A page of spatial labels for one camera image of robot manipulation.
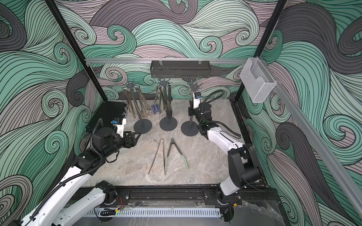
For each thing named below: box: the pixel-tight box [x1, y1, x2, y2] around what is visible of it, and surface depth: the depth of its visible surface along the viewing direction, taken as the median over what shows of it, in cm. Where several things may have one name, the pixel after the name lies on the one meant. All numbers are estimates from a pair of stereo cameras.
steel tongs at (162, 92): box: [159, 86, 167, 113], surface depth 77 cm
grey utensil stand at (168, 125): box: [159, 78, 178, 132], surface depth 103 cm
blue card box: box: [150, 103, 162, 114], surface depth 116 cm
